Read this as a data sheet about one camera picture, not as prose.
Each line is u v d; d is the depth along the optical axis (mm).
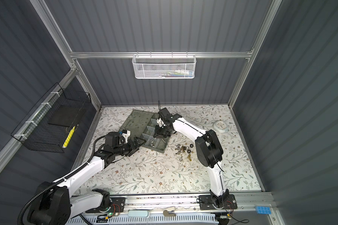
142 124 1083
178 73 912
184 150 937
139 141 795
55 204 404
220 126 1031
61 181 440
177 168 868
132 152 739
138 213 683
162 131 806
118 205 725
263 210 707
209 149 525
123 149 718
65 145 656
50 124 728
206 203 724
